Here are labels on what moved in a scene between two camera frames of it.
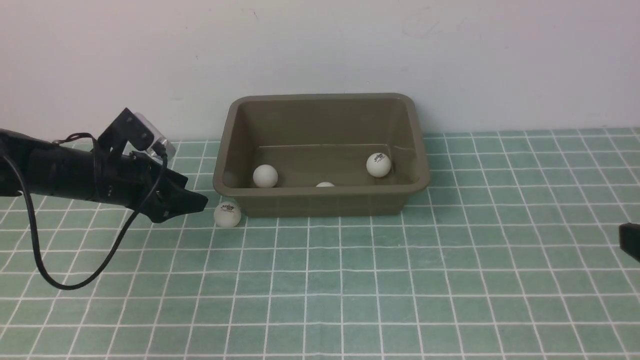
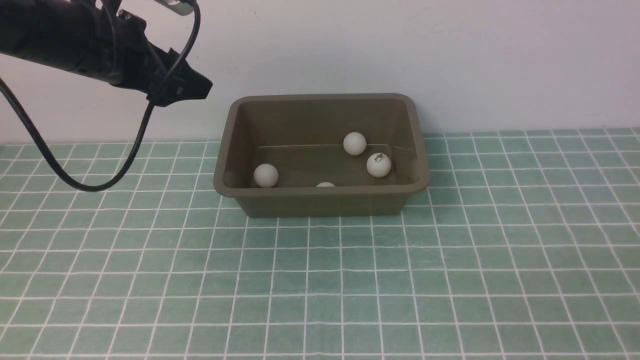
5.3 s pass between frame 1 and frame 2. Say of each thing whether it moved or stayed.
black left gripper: moved
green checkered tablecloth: stayed
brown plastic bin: stayed
